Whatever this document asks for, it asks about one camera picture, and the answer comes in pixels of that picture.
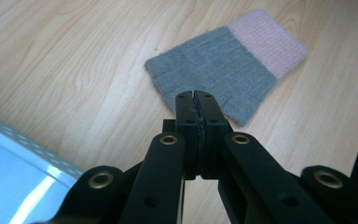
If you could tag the grey and pink knitted sock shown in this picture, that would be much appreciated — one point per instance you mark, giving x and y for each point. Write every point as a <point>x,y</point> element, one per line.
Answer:
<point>217,65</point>

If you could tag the light blue perforated plastic basket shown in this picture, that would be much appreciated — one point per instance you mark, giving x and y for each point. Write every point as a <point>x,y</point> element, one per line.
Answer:
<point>9,174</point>

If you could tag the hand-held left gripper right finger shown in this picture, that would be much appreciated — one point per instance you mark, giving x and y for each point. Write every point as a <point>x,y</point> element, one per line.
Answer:
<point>209,124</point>

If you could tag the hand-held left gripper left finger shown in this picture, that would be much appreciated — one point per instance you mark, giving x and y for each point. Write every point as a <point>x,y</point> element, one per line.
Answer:
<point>185,124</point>

